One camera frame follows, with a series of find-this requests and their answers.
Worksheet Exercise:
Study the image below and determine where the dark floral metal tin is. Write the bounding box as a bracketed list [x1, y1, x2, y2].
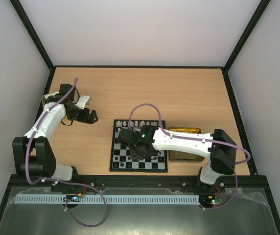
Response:
[167, 127, 205, 163]

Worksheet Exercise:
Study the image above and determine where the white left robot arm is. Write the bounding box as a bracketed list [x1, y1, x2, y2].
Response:
[12, 84, 98, 184]

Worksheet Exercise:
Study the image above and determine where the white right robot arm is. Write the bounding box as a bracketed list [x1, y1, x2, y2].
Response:
[117, 125, 236, 192]

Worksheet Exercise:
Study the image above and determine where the black and white chessboard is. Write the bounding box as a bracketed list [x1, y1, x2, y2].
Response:
[109, 119, 168, 173]

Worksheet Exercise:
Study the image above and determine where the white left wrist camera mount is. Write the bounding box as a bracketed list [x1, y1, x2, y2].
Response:
[75, 95, 91, 110]

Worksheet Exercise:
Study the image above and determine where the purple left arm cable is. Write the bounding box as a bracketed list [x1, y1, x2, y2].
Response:
[26, 77, 109, 226]

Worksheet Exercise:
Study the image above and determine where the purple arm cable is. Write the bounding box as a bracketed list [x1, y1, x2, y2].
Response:
[129, 103, 251, 211]
[26, 77, 109, 226]

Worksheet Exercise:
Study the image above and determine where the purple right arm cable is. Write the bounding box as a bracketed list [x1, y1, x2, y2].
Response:
[129, 103, 251, 211]

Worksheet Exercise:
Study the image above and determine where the white slotted cable duct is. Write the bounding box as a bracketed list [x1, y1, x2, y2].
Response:
[14, 194, 199, 205]

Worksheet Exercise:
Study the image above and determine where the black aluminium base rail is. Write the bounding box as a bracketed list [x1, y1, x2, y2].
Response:
[50, 175, 226, 193]

